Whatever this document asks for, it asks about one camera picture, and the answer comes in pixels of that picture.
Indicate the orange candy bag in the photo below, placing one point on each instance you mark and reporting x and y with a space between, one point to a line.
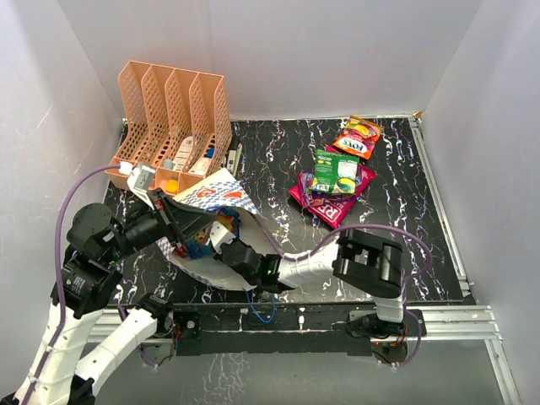
359 137

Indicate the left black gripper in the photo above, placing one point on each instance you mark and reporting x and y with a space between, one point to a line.
180 219

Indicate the blue checkered paper bag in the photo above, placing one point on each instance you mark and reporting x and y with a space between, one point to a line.
221 193

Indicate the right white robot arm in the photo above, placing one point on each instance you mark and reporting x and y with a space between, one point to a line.
367 262

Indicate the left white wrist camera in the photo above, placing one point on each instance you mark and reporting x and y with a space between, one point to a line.
139 179

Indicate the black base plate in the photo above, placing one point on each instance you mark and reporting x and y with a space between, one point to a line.
392 348

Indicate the rainbow candy bag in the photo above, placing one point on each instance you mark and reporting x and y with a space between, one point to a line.
334 173

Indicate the orange plastic file organizer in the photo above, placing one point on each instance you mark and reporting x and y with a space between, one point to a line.
163 105

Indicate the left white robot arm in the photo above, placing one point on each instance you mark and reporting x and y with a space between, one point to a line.
86 278

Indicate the white bottle in organizer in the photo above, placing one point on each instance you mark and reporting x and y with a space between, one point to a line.
183 153

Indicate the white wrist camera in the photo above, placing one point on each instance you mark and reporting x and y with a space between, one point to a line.
139 179
220 235

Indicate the aluminium frame rail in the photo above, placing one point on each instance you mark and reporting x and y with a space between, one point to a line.
433 323

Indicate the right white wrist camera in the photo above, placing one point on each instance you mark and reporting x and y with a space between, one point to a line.
220 235

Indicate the pink chips bag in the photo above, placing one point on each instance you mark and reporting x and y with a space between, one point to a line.
332 209

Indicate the grey stapler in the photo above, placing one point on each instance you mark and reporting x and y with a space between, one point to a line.
233 155

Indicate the blue snack packet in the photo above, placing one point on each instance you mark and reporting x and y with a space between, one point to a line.
201 245

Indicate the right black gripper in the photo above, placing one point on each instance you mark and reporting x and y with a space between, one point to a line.
218 256

